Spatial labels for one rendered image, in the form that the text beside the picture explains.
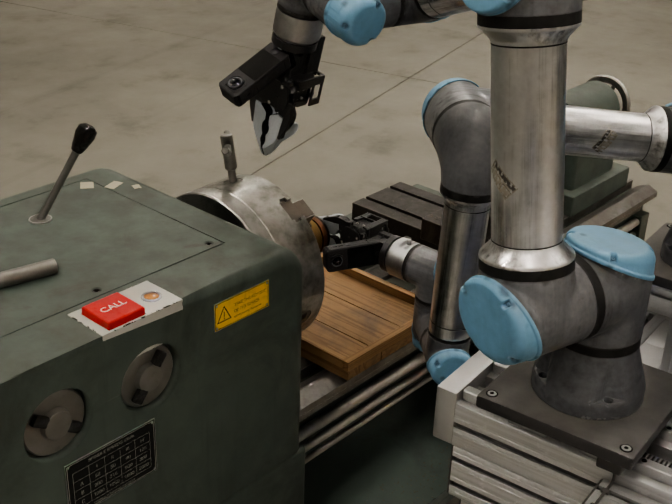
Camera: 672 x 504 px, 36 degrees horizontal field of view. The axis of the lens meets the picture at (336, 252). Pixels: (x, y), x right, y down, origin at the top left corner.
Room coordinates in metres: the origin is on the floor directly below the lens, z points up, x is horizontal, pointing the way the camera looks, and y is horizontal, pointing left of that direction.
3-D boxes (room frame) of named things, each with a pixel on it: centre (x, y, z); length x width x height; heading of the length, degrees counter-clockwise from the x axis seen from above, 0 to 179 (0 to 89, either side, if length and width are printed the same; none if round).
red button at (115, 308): (1.19, 0.29, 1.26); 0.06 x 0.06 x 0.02; 49
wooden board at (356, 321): (1.86, 0.01, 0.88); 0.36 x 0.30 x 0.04; 49
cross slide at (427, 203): (2.14, -0.26, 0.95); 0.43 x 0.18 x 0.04; 49
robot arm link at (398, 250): (1.73, -0.13, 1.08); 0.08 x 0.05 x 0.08; 139
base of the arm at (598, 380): (1.19, -0.35, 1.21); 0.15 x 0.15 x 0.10
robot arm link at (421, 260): (1.68, -0.19, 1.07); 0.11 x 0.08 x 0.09; 49
